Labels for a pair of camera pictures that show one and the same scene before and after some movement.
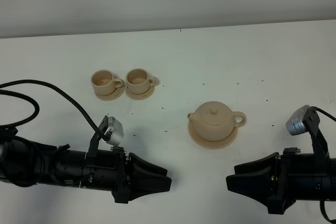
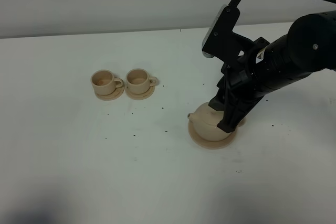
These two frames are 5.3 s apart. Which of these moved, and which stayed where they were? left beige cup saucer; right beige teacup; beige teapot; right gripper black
Moved: right gripper black
Stayed: beige teapot; right beige teacup; left beige cup saucer
